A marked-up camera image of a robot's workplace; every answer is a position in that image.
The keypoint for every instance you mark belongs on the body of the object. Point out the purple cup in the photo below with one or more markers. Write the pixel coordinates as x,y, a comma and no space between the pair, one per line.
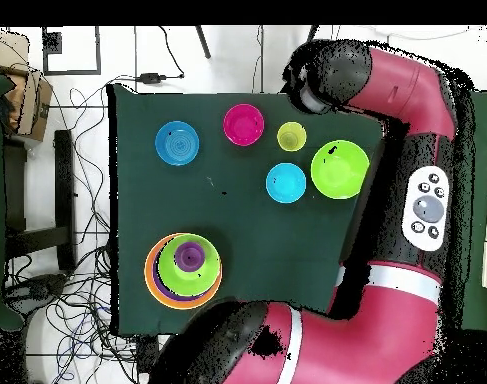
190,256

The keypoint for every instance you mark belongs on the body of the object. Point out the large green bowl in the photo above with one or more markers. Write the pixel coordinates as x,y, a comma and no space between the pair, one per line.
203,280
340,170

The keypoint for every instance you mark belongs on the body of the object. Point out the purple bowl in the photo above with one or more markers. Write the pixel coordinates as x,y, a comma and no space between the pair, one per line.
158,280

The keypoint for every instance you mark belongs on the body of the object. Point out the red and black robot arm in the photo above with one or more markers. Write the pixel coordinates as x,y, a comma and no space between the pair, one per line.
367,332

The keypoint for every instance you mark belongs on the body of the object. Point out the dark green tablecloth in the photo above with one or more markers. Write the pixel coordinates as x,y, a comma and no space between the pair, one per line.
247,240

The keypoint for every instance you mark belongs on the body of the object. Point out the small light blue bowl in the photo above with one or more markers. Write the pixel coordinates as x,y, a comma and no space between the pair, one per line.
286,183

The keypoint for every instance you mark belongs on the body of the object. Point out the red bowl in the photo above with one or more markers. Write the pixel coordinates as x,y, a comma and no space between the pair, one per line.
244,124

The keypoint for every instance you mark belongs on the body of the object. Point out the yellow ribbed cup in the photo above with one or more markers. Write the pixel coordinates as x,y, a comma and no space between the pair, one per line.
292,136

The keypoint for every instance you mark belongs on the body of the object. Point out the blue bowl with ribbed bottom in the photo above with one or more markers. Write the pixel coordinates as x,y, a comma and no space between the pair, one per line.
177,143

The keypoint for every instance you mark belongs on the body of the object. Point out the large orange bowl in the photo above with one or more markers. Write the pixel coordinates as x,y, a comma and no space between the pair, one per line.
151,288

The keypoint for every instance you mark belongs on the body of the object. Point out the black power adapter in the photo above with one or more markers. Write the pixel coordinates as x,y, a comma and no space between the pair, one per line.
152,78

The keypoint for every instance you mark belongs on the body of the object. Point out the black stand leg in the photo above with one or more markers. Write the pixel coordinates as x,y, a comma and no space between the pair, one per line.
313,32
203,42

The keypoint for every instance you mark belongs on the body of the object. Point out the black bench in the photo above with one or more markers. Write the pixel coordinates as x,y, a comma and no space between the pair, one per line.
65,192

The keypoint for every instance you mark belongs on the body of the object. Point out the black base with knob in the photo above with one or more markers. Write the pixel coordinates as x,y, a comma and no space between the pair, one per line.
39,286

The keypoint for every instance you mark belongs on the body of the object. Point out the cardboard box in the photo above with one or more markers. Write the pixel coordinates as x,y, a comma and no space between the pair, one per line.
31,104

